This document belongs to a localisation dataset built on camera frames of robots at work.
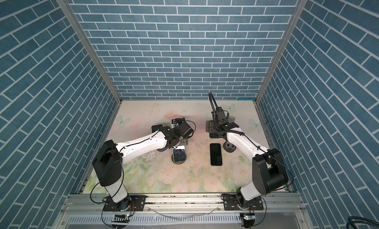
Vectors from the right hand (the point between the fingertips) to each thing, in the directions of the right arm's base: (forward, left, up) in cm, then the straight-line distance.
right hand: (213, 123), depth 90 cm
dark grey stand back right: (-11, -10, -9) cm, 17 cm away
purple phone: (-5, +35, -2) cm, 36 cm away
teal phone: (-19, +19, -6) cm, 27 cm away
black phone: (-13, -3, -16) cm, 21 cm away
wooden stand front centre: (-22, +20, -12) cm, 32 cm away
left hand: (-11, +18, -4) cm, 22 cm away
